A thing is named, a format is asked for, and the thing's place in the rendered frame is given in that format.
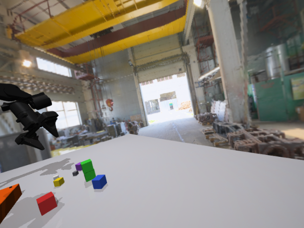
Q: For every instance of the blue cube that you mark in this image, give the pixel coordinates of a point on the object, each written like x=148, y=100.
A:
x=99, y=181

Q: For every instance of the yellow cube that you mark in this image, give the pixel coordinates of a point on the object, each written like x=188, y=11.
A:
x=58, y=181

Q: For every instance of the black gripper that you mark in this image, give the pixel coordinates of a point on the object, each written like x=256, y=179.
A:
x=32, y=122

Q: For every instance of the purple block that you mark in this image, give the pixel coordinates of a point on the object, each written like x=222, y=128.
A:
x=78, y=167

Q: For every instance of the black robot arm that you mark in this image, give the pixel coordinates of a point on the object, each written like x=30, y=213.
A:
x=11, y=93

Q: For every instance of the green block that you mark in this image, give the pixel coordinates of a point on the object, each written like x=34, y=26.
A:
x=90, y=175
x=86, y=166

